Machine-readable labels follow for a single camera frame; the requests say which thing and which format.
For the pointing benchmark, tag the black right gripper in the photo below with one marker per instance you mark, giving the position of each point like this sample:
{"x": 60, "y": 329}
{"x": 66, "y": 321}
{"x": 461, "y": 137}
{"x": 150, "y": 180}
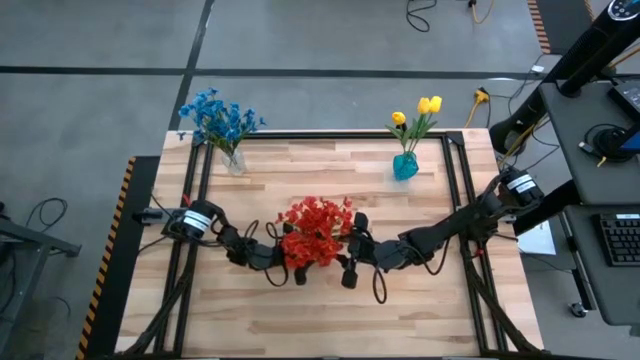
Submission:
{"x": 367, "y": 247}

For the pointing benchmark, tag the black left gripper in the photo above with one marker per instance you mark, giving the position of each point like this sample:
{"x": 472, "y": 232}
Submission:
{"x": 267, "y": 255}

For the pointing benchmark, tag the red artificial flower bunch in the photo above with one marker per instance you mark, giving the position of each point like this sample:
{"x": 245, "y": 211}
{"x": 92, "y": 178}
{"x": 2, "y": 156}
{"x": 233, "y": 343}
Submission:
{"x": 332, "y": 215}
{"x": 300, "y": 215}
{"x": 305, "y": 252}

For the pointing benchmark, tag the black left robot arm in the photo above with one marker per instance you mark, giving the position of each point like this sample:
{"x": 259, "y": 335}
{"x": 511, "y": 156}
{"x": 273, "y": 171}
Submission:
{"x": 200, "y": 220}

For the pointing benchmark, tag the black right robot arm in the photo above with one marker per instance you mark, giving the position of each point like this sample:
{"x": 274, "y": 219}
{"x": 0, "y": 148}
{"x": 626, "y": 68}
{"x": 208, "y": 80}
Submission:
{"x": 450, "y": 230}

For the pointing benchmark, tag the clear glass vase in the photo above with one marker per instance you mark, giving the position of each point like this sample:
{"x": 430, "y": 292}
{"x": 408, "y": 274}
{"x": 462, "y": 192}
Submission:
{"x": 234, "y": 161}

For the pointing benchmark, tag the teal glass vase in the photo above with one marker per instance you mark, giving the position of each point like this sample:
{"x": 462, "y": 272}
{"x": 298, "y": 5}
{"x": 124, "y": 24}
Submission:
{"x": 405, "y": 166}

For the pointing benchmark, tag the long hazard tape strip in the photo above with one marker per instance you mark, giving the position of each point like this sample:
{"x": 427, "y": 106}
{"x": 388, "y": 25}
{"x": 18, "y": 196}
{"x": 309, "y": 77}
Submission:
{"x": 102, "y": 260}

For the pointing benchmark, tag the white paper sheet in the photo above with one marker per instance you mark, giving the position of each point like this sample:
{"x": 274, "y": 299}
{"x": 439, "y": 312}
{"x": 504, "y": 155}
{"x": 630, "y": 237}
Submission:
{"x": 537, "y": 240}

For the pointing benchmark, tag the grey side table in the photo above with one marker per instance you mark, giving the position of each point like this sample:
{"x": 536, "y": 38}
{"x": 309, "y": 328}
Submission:
{"x": 30, "y": 239}

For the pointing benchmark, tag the black caster wheel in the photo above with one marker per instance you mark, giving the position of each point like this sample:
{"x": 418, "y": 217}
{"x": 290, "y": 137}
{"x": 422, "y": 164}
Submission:
{"x": 577, "y": 310}

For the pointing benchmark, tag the small white adapter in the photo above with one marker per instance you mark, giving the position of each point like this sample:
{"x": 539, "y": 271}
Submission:
{"x": 537, "y": 68}

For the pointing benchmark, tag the black computer keyboard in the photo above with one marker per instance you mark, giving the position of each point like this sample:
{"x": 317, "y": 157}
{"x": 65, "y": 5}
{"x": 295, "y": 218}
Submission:
{"x": 620, "y": 240}

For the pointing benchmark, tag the grey office desk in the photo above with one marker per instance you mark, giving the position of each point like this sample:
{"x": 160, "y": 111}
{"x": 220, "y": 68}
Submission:
{"x": 620, "y": 190}

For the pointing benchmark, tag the black round device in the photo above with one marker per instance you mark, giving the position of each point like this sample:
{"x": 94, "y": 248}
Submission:
{"x": 611, "y": 142}

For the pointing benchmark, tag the short hazard tape strip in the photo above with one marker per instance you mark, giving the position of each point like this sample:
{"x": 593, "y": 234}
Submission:
{"x": 539, "y": 25}

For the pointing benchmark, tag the black tablet device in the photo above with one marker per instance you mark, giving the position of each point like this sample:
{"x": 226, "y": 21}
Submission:
{"x": 629, "y": 97}

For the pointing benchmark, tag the black tower fan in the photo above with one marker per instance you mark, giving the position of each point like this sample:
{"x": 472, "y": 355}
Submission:
{"x": 600, "y": 40}

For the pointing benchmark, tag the black aluminium table frame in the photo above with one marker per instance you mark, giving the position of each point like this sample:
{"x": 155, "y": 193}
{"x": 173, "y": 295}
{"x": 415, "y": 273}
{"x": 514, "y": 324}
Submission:
{"x": 325, "y": 135}

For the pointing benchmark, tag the small black bracket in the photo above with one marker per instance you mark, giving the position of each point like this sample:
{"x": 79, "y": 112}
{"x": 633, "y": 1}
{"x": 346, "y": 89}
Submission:
{"x": 402, "y": 126}

